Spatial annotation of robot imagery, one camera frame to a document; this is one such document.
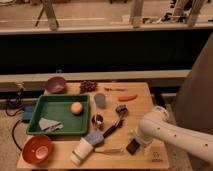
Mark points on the dark grape bunch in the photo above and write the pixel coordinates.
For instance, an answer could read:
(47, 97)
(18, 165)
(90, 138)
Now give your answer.
(88, 86)

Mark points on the blue plastic cup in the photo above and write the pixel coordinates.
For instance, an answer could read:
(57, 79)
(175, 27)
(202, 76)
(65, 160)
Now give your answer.
(100, 100)

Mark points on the orange carrot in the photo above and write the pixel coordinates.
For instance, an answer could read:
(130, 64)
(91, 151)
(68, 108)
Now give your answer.
(127, 97)

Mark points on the white paper cup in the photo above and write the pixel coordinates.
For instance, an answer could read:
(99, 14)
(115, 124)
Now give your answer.
(82, 150)

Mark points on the blue cloth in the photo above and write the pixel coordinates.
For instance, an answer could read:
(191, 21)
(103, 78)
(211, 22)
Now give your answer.
(94, 138)

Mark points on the black handled brush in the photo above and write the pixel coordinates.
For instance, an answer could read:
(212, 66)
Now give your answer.
(122, 112)

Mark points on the orange round fruit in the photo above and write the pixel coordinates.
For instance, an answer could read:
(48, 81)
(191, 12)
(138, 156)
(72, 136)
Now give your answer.
(76, 108)

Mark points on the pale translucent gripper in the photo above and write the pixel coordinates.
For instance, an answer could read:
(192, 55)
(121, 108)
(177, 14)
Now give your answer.
(144, 142)

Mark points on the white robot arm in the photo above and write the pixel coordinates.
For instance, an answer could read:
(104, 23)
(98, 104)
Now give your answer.
(155, 125)

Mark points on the purple bowl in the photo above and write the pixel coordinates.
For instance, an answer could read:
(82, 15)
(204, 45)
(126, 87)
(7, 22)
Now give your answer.
(55, 85)

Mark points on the black eraser block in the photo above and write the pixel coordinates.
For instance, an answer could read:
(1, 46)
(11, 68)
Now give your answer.
(132, 147)

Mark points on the red bowl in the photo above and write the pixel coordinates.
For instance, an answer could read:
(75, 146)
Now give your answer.
(37, 149)

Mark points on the blue power box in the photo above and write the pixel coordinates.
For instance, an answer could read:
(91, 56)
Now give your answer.
(28, 111)

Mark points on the grey folded cloth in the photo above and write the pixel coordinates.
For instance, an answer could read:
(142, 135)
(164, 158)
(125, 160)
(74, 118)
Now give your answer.
(48, 125)

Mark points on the green plastic tray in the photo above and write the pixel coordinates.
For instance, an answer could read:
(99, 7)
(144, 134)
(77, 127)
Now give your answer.
(57, 108)

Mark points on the small dark utensil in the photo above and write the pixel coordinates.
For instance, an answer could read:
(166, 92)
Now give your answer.
(114, 89)

